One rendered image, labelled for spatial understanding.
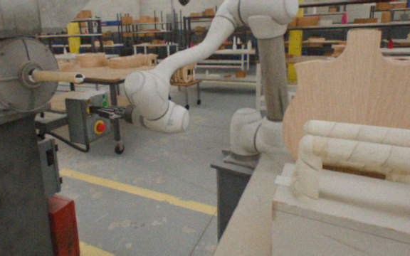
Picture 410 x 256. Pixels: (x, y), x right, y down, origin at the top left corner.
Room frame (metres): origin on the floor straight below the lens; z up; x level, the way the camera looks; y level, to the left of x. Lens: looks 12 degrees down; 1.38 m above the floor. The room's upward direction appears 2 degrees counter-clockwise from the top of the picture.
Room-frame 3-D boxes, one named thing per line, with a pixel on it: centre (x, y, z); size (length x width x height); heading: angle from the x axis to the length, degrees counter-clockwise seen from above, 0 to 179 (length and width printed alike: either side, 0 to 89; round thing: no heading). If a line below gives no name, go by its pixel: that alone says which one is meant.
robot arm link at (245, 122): (1.38, -0.32, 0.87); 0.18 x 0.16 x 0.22; 42
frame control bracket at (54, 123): (1.17, 0.52, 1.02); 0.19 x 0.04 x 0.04; 153
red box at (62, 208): (1.22, 0.67, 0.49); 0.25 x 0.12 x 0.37; 63
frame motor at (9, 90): (1.05, 0.68, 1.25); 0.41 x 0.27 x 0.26; 63
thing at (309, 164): (0.42, -0.20, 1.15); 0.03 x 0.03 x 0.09
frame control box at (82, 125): (1.22, 0.49, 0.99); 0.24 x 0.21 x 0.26; 63
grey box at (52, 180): (1.21, 0.67, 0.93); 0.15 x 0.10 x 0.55; 63
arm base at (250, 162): (1.39, -0.30, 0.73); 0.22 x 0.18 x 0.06; 56
